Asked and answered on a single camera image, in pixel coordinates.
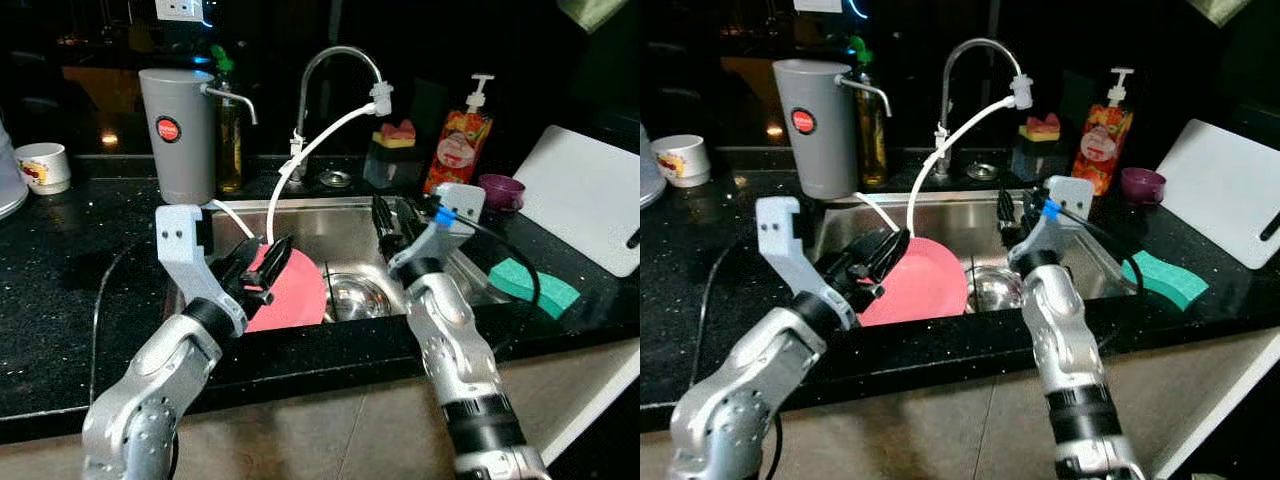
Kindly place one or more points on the orange pump soap bottle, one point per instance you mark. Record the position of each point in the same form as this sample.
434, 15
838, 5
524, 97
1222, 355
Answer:
1102, 145
458, 150

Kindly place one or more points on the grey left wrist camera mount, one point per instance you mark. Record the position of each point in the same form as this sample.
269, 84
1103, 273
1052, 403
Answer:
180, 240
780, 230

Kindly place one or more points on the oil bottle with green cap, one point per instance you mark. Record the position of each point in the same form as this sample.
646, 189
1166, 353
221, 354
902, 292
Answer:
233, 150
876, 140

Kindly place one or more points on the purple cup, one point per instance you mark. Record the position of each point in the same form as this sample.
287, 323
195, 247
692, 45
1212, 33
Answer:
1143, 186
502, 192

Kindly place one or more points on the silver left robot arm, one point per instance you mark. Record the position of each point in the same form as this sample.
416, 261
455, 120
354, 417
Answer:
740, 400
150, 390

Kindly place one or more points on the white faucet filter head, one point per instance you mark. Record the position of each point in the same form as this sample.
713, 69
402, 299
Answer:
381, 98
1021, 92

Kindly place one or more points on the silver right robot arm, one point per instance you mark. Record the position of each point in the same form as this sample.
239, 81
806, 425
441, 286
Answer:
1060, 340
450, 340

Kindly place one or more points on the black sponge holder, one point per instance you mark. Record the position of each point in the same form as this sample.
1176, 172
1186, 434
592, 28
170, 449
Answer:
393, 168
1038, 162

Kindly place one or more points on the white printed cup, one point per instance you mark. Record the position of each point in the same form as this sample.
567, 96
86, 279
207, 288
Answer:
45, 168
683, 160

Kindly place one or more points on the pink plate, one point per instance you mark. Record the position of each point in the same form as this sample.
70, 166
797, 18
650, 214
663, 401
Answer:
925, 285
300, 295

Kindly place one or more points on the white cutting board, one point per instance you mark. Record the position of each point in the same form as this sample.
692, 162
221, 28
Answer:
1220, 185
585, 195

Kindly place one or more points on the grey water filter canister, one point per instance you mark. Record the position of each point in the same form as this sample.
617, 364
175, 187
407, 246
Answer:
185, 160
822, 150

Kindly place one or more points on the chrome gooseneck faucet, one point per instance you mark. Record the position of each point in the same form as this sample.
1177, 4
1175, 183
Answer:
303, 110
945, 100

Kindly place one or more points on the olive green hanging cloth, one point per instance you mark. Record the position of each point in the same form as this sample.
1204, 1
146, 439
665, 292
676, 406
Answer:
592, 12
1220, 10

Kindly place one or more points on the round chrome hole cover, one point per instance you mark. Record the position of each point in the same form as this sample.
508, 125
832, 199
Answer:
982, 172
335, 179

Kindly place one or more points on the green wavy sponge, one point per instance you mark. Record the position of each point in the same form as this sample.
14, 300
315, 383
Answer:
1170, 283
545, 292

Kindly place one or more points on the white wall socket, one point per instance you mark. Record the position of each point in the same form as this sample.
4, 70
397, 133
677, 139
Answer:
180, 8
818, 4

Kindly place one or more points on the yellow and red sponge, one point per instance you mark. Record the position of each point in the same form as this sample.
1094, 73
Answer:
1040, 128
394, 135

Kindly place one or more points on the stainless steel sink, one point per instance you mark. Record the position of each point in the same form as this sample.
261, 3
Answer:
340, 230
960, 215

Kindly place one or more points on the clear plastic container stack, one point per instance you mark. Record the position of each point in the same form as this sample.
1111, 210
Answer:
8, 175
648, 170

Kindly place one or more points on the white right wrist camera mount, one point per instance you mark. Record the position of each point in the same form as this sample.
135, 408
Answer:
460, 200
1070, 192

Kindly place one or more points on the stainless steel bowl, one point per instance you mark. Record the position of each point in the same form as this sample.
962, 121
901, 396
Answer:
992, 290
355, 298

